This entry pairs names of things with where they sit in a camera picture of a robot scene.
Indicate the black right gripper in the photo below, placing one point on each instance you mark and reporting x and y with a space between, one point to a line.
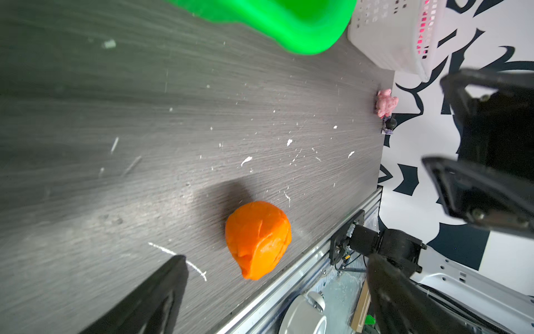
492 188

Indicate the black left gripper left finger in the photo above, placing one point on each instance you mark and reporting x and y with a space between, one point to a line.
153 307

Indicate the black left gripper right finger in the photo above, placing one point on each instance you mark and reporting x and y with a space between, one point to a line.
402 306

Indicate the white perforated plastic basket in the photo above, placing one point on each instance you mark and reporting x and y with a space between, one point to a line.
398 35

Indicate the netted orange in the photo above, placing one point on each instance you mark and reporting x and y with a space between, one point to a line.
257 235

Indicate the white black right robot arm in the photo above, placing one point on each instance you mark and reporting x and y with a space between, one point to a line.
492 307

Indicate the small black figurine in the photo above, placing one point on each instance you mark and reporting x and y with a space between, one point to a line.
389 125

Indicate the small pink pig toy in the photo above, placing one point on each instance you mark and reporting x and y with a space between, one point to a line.
385 103

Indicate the white analog clock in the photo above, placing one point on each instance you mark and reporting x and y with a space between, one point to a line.
305 315

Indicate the green plastic basket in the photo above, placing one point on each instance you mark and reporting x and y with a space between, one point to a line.
303 27

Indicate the wooden picture frame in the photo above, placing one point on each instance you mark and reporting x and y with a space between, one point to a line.
362 308

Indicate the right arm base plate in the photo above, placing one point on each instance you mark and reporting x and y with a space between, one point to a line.
339 241

